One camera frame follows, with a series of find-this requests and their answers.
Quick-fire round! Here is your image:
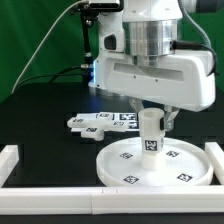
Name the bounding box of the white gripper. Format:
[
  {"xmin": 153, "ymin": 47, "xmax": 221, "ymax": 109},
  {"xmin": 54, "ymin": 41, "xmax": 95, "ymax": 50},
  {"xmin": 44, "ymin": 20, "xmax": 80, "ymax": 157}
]
[{"xmin": 95, "ymin": 50, "xmax": 216, "ymax": 131}]

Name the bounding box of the white round table top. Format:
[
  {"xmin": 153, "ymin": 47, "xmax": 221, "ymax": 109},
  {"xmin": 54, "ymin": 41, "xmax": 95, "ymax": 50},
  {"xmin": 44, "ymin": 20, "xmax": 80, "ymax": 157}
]
[{"xmin": 96, "ymin": 137, "xmax": 213, "ymax": 187}]

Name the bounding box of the white cross table base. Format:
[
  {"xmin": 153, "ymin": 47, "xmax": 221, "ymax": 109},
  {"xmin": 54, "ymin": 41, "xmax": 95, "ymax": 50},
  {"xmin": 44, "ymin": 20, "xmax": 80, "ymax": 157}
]
[{"xmin": 67, "ymin": 112, "xmax": 129, "ymax": 141}]

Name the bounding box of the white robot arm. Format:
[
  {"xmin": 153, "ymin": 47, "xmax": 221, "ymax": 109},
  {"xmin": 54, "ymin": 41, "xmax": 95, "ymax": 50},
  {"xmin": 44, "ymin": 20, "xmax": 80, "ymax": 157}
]
[{"xmin": 89, "ymin": 0, "xmax": 224, "ymax": 131}]

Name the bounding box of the white marker sheet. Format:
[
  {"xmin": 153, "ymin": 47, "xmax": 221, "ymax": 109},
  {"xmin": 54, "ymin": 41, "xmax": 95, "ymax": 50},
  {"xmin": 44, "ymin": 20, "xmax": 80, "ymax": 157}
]
[{"xmin": 69, "ymin": 112, "xmax": 138, "ymax": 132}]

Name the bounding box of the white right fence bar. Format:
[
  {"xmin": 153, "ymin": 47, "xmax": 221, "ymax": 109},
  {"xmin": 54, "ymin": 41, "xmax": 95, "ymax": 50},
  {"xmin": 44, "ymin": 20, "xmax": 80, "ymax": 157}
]
[{"xmin": 205, "ymin": 142, "xmax": 224, "ymax": 186}]

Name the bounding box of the white fence bar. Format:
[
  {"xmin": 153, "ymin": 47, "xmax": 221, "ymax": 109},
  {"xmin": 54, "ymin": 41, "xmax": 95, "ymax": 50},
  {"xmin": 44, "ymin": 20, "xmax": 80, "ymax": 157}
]
[
  {"xmin": 0, "ymin": 185, "xmax": 224, "ymax": 215},
  {"xmin": 0, "ymin": 145, "xmax": 19, "ymax": 188},
  {"xmin": 205, "ymin": 142, "xmax": 224, "ymax": 186}
]

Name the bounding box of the white front fence bar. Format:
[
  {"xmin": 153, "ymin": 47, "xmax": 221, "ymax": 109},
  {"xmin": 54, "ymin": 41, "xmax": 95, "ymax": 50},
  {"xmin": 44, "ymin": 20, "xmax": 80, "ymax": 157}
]
[{"xmin": 0, "ymin": 185, "xmax": 224, "ymax": 215}]

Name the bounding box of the white left fence bar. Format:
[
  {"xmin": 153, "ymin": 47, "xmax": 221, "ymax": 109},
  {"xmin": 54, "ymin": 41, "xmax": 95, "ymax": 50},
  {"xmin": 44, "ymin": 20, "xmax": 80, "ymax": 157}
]
[{"xmin": 0, "ymin": 145, "xmax": 19, "ymax": 188}]

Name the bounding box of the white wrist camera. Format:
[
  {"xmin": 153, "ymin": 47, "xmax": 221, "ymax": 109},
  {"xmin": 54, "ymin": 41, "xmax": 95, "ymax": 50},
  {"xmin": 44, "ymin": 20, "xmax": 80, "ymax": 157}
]
[{"xmin": 104, "ymin": 32, "xmax": 125, "ymax": 52}]

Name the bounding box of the black cable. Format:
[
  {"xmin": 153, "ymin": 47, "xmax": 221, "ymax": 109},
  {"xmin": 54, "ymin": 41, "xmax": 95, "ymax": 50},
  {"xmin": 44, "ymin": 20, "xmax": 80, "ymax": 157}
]
[{"xmin": 15, "ymin": 65, "xmax": 93, "ymax": 90}]

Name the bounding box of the white cable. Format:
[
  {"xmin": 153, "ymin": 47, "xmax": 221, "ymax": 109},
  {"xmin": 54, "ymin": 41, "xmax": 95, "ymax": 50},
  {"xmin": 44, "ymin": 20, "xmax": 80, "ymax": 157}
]
[{"xmin": 11, "ymin": 0, "xmax": 84, "ymax": 95}]

